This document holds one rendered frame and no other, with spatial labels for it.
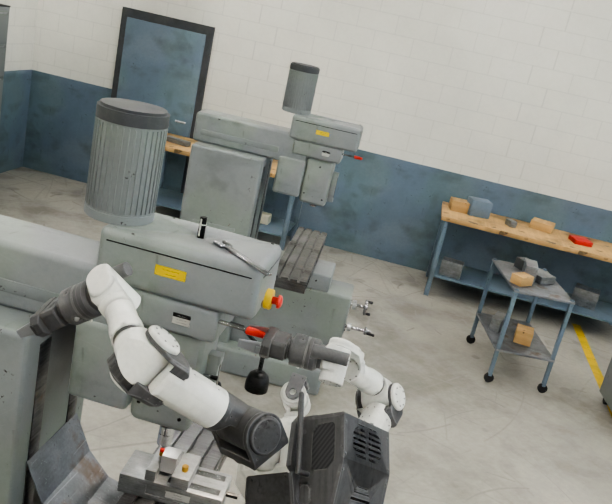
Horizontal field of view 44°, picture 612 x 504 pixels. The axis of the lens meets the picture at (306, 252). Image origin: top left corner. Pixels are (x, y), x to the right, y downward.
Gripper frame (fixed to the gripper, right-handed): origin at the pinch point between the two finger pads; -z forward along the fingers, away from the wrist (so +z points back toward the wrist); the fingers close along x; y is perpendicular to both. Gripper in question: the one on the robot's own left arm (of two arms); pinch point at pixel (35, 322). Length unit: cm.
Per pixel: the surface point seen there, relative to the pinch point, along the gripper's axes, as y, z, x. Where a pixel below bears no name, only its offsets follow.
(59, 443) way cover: -51, -53, 38
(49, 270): 2.5, -16.2, 35.8
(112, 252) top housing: 0.0, 5.5, 34.7
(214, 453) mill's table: -94, -29, 72
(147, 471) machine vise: -72, -31, 39
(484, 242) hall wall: -307, 18, 659
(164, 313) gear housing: -21.5, 10.3, 32.7
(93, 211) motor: 11.5, 3.9, 40.2
